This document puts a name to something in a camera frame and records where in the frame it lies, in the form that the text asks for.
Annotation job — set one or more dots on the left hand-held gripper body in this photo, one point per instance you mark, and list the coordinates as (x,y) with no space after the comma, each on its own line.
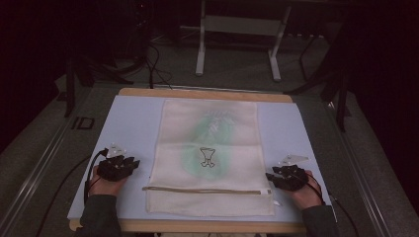
(113,168)

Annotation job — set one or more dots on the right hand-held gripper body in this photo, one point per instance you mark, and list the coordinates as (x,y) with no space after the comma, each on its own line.
(291,177)

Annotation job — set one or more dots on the white mesh laundry bag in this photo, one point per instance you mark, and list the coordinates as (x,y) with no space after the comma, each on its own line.
(210,197)

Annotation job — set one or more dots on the person's left hand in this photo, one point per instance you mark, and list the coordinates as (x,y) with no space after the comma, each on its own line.
(104,186)

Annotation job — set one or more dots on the person's right hand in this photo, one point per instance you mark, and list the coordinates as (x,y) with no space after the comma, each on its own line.
(306,197)

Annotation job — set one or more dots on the light blue table mat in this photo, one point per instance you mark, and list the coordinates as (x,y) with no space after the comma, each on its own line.
(135,125)

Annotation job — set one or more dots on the black tripod stand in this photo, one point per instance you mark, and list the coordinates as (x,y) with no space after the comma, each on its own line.
(70,75)
(341,98)

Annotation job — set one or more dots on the aluminium floor rail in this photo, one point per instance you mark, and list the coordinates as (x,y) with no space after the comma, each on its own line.
(362,181)
(29,182)

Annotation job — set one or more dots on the white metal stand frame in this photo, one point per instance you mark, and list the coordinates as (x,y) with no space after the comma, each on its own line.
(242,26)

